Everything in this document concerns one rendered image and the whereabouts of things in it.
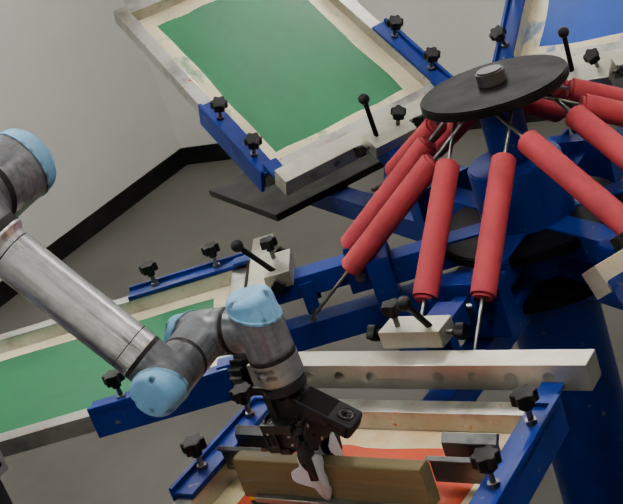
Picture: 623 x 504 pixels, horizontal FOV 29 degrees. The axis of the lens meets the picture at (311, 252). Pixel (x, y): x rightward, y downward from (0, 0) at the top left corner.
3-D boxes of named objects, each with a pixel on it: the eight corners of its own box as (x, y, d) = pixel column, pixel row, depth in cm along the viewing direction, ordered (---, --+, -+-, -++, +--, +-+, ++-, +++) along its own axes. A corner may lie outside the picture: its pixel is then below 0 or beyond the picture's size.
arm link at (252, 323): (231, 284, 187) (279, 276, 183) (256, 345, 191) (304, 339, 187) (210, 310, 181) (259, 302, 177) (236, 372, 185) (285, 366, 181)
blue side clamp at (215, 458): (204, 523, 207) (190, 490, 204) (181, 521, 210) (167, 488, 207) (291, 421, 229) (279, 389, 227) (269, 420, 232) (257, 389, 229)
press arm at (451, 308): (434, 373, 218) (427, 349, 216) (405, 373, 221) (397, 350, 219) (471, 323, 230) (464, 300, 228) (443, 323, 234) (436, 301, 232)
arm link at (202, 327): (144, 340, 184) (204, 332, 179) (177, 303, 193) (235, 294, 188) (163, 384, 187) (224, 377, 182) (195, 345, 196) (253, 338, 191)
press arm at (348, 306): (18, 433, 279) (8, 411, 277) (24, 420, 284) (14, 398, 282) (547, 280, 264) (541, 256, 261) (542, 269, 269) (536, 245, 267)
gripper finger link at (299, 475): (305, 498, 195) (290, 446, 193) (336, 499, 192) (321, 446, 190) (295, 507, 193) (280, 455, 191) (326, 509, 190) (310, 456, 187)
